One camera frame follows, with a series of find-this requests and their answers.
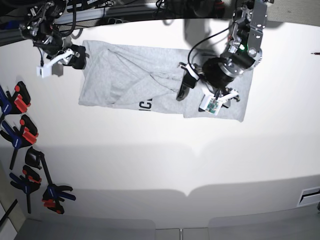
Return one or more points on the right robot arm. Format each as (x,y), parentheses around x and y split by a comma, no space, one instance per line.
(55,45)

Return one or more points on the grey T-shirt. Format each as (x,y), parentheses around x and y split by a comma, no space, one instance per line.
(137,78)

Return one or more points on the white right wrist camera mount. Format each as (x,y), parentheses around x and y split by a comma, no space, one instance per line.
(56,65)

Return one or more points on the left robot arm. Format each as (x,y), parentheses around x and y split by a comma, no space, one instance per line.
(242,52)

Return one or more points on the bottom blue red clamp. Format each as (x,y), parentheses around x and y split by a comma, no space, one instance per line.
(54,195)

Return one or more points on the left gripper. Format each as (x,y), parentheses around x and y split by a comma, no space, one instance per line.
(211,72)

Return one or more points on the lower left blue red clamp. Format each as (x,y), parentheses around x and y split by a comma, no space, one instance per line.
(29,183)

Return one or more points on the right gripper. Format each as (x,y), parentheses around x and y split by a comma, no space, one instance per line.
(74,56)

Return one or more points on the aluminium frame rail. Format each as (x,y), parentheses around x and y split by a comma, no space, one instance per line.
(84,19)

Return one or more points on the blue red bar clamp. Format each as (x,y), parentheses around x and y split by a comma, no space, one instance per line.
(24,137)
(15,104)

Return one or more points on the black long bar clamp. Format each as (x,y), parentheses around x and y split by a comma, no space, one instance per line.
(36,159)

